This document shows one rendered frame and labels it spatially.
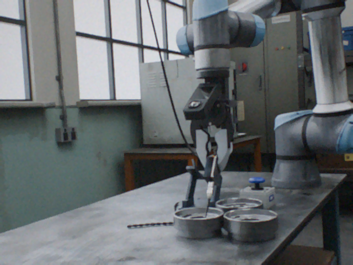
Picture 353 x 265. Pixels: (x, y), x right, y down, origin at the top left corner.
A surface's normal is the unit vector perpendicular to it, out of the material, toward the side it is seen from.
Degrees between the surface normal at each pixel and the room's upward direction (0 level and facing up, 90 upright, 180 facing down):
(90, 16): 90
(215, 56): 90
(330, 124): 98
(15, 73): 90
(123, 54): 90
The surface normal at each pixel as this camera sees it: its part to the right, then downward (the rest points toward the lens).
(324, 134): -0.75, 0.18
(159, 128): -0.48, 0.07
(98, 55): 0.88, -0.02
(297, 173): -0.16, -0.25
